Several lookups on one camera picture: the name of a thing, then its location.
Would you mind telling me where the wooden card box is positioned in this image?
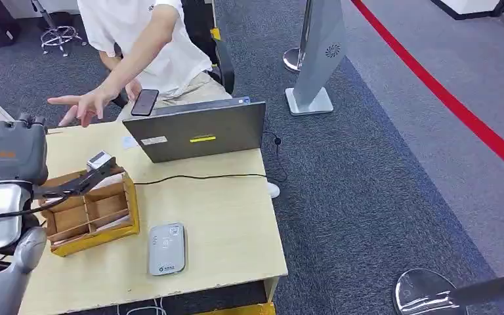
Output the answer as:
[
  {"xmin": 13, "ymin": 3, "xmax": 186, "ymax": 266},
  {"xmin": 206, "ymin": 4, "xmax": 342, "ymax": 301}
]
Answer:
[{"xmin": 39, "ymin": 167, "xmax": 140, "ymax": 257}]

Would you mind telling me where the person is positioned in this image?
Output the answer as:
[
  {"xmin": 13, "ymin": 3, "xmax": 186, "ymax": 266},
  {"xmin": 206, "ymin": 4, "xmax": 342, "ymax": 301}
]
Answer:
[{"xmin": 47, "ymin": 0, "xmax": 236, "ymax": 129}]

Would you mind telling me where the white platform with black edge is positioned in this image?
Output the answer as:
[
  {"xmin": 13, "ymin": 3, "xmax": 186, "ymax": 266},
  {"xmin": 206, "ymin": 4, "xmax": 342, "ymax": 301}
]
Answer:
[{"xmin": 430, "ymin": 0, "xmax": 504, "ymax": 21}]

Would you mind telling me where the grey card reader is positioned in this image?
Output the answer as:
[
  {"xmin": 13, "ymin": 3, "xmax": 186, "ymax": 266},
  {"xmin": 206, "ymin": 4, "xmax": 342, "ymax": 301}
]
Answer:
[{"xmin": 148, "ymin": 222, "xmax": 187, "ymax": 277}]

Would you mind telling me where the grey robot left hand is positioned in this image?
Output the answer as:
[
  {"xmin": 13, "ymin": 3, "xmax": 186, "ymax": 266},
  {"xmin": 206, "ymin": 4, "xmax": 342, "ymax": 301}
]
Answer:
[{"xmin": 0, "ymin": 113, "xmax": 49, "ymax": 186}]

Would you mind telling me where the grey laptop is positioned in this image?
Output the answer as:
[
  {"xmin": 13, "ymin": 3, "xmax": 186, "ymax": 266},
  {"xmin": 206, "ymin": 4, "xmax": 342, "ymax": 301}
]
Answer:
[{"xmin": 122, "ymin": 96, "xmax": 267, "ymax": 164}]

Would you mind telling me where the black earphone cable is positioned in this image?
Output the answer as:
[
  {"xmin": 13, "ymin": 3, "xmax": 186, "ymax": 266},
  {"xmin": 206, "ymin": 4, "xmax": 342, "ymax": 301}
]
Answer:
[{"xmin": 262, "ymin": 129, "xmax": 287, "ymax": 184}]

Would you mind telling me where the black camera bracket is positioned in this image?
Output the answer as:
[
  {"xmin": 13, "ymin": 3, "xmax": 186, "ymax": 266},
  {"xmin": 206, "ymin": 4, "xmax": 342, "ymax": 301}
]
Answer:
[{"xmin": 32, "ymin": 157, "xmax": 118, "ymax": 201}]

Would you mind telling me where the black smartphone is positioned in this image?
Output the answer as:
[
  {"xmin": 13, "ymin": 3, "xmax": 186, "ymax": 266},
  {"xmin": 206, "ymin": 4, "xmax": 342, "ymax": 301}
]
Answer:
[{"xmin": 131, "ymin": 89, "xmax": 160, "ymax": 117}]

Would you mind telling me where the yellow crate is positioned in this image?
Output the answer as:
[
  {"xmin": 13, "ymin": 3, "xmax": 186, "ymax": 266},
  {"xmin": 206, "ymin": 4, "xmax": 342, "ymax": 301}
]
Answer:
[{"xmin": 193, "ymin": 303, "xmax": 277, "ymax": 315}]

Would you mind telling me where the person's right hand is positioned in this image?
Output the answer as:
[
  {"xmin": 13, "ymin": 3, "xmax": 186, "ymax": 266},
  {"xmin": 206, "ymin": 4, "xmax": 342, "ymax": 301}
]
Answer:
[{"xmin": 123, "ymin": 78, "xmax": 143, "ymax": 104}]

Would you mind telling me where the silver kiosk stand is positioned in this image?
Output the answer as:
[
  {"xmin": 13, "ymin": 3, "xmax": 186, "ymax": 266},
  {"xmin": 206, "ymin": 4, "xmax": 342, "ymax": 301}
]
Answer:
[{"xmin": 284, "ymin": 0, "xmax": 348, "ymax": 117}]

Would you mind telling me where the chrome stool base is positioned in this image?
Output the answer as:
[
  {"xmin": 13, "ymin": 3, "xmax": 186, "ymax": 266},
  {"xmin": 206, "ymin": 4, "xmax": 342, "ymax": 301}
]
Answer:
[{"xmin": 30, "ymin": 0, "xmax": 88, "ymax": 57}]

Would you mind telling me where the black desk cable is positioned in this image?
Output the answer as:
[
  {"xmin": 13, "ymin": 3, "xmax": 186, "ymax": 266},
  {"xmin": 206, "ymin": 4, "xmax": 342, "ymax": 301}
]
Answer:
[{"xmin": 133, "ymin": 173, "xmax": 268, "ymax": 186}]

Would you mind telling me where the person's left hand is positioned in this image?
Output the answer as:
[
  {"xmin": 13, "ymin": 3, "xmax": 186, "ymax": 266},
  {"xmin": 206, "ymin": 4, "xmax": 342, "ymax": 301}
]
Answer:
[{"xmin": 47, "ymin": 87, "xmax": 116, "ymax": 128}]

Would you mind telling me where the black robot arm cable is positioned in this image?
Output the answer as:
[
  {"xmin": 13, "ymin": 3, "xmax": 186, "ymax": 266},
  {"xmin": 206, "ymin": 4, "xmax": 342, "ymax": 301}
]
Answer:
[{"xmin": 0, "ymin": 193, "xmax": 72, "ymax": 223}]

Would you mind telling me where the white cable bundle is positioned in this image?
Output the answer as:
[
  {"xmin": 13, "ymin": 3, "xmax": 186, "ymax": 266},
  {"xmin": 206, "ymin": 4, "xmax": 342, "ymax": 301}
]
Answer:
[{"xmin": 117, "ymin": 297, "xmax": 168, "ymax": 315}]

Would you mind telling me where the black office chair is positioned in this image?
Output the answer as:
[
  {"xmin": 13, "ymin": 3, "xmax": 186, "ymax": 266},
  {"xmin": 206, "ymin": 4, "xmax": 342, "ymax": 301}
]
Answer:
[{"xmin": 112, "ymin": 0, "xmax": 236, "ymax": 110}]

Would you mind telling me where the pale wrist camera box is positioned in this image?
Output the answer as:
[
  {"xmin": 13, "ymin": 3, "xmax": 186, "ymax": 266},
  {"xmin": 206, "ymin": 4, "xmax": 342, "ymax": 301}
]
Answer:
[{"xmin": 86, "ymin": 150, "xmax": 115, "ymax": 173}]

